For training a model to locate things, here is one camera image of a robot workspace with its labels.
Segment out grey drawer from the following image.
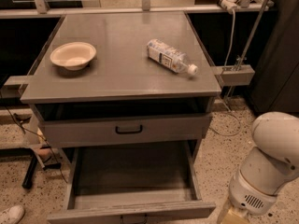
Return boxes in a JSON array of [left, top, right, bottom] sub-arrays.
[[48, 141, 215, 224], [39, 114, 211, 147]]

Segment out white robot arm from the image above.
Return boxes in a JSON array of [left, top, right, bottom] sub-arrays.
[[217, 112, 299, 224]]

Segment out grey top drawer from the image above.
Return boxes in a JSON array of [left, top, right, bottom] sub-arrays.
[[39, 114, 211, 147]]

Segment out grey drawer cabinet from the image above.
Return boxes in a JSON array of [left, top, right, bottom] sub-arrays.
[[20, 10, 223, 161]]

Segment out dark cabinet on right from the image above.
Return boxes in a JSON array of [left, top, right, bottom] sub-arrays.
[[247, 0, 299, 113]]

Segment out metal diagonal rod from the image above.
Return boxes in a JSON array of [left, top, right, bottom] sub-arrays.
[[232, 0, 269, 71]]

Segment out clear plastic water bottle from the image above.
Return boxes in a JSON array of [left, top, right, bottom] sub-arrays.
[[147, 39, 198, 76]]

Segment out black cylindrical leg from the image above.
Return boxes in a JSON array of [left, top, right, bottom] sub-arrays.
[[21, 156, 37, 189]]

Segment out white sneaker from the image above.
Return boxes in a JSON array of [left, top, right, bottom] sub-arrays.
[[0, 205, 25, 224]]

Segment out cream ceramic bowl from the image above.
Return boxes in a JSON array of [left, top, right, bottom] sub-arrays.
[[50, 42, 96, 71]]

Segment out grey metal bracket block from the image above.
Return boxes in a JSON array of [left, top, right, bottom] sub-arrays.
[[212, 64, 255, 87]]

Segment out white power cable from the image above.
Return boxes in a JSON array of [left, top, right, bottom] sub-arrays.
[[208, 8, 243, 138]]

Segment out black floor cable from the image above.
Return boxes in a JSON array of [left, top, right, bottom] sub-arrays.
[[0, 91, 70, 185]]

